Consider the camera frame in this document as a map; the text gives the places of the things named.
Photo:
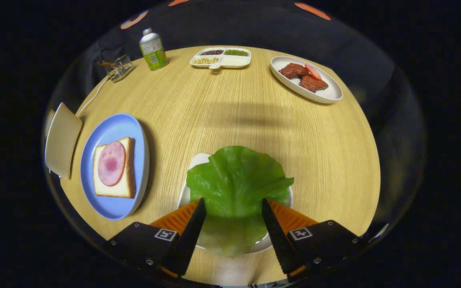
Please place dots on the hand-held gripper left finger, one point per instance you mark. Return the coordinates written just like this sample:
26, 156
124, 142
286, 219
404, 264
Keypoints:
190, 236

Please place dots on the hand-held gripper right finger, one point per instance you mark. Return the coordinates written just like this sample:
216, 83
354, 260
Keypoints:
276, 236

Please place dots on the green lettuce leaf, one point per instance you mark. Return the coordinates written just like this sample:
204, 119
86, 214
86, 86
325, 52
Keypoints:
234, 180

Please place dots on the small white plate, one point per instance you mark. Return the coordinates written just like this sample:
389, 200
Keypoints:
198, 160

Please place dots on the blue plate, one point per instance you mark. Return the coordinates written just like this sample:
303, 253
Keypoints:
114, 208

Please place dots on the plain bread slice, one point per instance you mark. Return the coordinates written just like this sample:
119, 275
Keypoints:
129, 172

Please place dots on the pink ham slice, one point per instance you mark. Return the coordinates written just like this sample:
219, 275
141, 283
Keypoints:
111, 163

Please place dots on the white oval plate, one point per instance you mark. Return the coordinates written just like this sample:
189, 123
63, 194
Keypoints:
330, 92

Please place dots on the brown meat piece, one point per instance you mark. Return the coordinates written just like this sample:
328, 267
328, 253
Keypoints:
313, 84
291, 70

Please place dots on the white toaster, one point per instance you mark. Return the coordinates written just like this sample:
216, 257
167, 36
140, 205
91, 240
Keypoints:
62, 140

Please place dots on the pink sausage slice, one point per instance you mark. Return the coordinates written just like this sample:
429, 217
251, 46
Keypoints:
313, 72

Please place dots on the pile of yellow soybeans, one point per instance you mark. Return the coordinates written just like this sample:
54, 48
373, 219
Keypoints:
205, 60

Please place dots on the white divided dish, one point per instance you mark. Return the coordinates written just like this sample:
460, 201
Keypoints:
234, 61

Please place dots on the pile of dark red beans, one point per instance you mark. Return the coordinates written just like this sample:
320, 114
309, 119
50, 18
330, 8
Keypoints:
212, 52

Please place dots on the green label metal bottle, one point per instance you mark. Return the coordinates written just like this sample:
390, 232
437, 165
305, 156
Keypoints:
153, 52

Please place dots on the pile of green mung beans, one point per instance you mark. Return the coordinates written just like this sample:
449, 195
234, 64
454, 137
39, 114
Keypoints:
236, 52

